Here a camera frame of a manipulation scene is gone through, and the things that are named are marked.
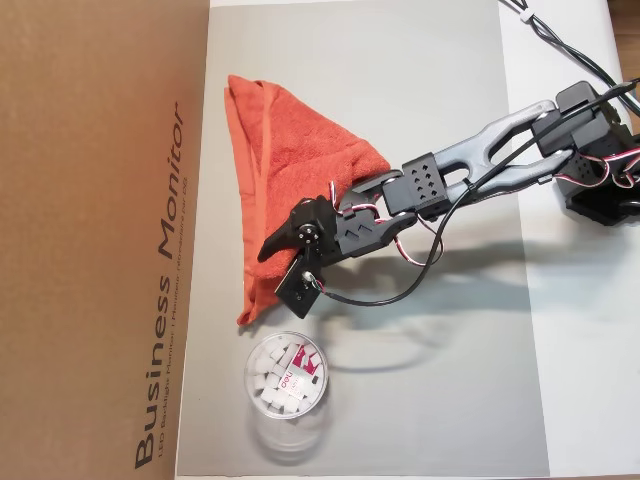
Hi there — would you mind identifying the clear plastic jar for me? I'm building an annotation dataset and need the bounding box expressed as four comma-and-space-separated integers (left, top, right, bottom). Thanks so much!
243, 330, 331, 464

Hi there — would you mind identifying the orange terry towel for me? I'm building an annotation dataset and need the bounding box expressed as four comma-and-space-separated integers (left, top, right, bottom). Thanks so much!
222, 73, 392, 327

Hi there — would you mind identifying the red white servo wire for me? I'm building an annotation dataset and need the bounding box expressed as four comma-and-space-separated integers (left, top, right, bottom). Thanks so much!
549, 149, 640, 189
327, 182, 441, 269

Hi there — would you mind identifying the grey desk mat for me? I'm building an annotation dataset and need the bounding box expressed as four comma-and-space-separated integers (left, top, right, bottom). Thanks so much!
175, 0, 551, 479

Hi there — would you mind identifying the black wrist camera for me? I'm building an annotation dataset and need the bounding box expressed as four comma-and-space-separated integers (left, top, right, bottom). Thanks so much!
276, 259, 322, 320

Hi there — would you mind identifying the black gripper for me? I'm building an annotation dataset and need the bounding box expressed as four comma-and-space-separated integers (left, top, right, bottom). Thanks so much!
257, 192, 419, 275

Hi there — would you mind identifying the red white eraser pack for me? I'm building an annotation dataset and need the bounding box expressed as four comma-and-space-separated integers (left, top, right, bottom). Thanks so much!
279, 342, 324, 401

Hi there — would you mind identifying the black power cable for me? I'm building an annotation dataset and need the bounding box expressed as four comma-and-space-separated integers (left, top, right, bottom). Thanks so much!
497, 0, 640, 114

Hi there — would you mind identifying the cardboard business monitor box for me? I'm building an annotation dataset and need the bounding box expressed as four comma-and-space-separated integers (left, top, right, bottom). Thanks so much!
0, 0, 211, 480

